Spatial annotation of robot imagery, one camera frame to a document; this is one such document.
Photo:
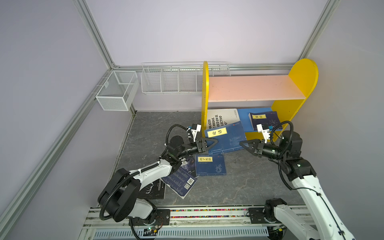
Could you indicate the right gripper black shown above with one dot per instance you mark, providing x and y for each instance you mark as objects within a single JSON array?
[{"x": 257, "y": 148}]

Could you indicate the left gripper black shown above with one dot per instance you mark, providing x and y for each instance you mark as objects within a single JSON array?
[{"x": 199, "y": 146}]

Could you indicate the blue Lunyu book yellow label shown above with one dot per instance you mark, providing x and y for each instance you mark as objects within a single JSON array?
[{"x": 228, "y": 137}]

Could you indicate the white Spanish text book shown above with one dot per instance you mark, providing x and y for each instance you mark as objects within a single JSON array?
[{"x": 221, "y": 117}]

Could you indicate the navy Yijing book yellow label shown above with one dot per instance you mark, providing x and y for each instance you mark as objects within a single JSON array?
[{"x": 268, "y": 120}]

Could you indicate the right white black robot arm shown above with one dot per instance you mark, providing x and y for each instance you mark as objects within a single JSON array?
[{"x": 298, "y": 175}]

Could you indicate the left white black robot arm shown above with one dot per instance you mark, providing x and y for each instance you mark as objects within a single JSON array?
[{"x": 120, "y": 197}]

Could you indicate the blue book under Lunyu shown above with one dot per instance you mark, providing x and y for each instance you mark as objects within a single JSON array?
[{"x": 210, "y": 165}]

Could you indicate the black book white characters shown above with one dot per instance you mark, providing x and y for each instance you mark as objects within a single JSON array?
[{"x": 190, "y": 167}]

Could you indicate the navy book with QR code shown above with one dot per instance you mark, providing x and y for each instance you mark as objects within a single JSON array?
[{"x": 181, "y": 182}]

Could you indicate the yellow pink blue bookshelf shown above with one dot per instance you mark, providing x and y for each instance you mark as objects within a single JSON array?
[{"x": 284, "y": 94}]

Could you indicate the black book gold characters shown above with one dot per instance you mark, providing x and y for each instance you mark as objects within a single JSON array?
[{"x": 153, "y": 191}]

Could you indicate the white mesh box basket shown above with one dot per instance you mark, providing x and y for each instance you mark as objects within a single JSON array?
[{"x": 118, "y": 91}]

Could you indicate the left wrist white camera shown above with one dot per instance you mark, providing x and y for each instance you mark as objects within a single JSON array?
[{"x": 193, "y": 131}]

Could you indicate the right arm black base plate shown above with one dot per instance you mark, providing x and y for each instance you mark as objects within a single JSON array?
[{"x": 258, "y": 216}]

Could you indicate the aluminium mounting rail frame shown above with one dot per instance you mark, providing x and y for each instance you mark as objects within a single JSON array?
[{"x": 187, "y": 223}]

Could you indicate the white wire divider rack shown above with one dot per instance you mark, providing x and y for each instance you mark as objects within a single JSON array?
[{"x": 172, "y": 78}]

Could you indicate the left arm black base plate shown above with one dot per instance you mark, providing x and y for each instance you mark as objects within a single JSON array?
[{"x": 160, "y": 217}]

